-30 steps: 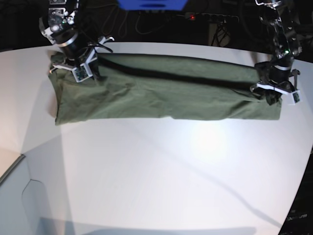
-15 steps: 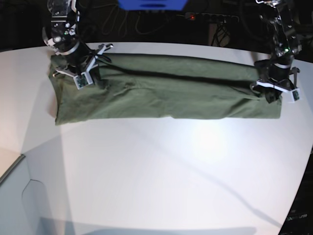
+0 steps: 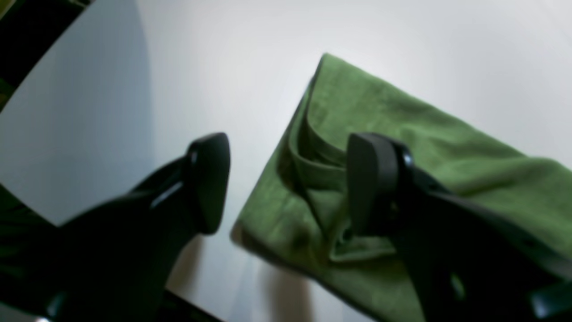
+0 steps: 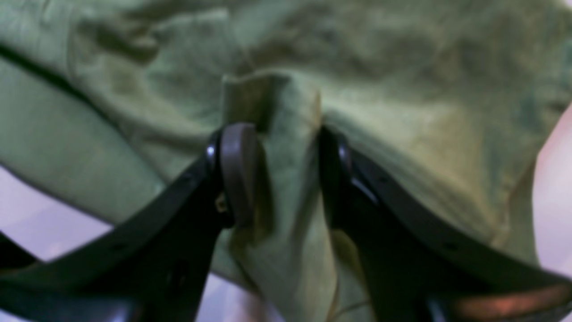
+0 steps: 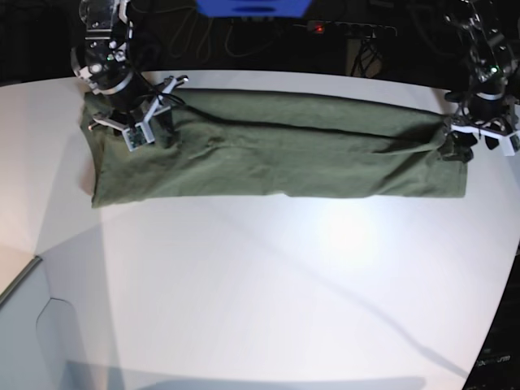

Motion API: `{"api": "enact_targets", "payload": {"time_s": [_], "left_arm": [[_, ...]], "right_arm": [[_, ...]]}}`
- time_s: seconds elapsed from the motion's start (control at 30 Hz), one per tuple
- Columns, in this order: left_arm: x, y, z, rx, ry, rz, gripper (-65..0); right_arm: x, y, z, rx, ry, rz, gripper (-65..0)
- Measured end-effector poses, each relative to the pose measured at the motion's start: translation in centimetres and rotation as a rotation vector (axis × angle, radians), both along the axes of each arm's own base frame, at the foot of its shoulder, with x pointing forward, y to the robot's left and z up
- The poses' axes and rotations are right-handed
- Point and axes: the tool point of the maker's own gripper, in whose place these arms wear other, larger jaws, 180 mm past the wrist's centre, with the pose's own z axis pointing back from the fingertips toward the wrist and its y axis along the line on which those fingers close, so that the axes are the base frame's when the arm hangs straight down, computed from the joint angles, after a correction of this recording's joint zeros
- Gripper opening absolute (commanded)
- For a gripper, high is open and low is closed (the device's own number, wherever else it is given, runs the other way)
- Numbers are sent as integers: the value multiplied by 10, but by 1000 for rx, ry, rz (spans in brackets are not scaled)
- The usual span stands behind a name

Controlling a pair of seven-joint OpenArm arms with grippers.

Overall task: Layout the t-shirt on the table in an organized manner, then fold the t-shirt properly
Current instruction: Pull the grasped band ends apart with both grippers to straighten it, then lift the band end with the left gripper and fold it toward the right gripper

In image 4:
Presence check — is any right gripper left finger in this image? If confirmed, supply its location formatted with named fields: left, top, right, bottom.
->
left=1, top=123, right=260, bottom=322

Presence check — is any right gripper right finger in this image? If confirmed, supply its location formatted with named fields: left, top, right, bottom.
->
left=319, top=127, right=571, bottom=322

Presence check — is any green t-shirt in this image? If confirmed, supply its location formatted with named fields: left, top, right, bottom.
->
left=1, top=0, right=571, bottom=322

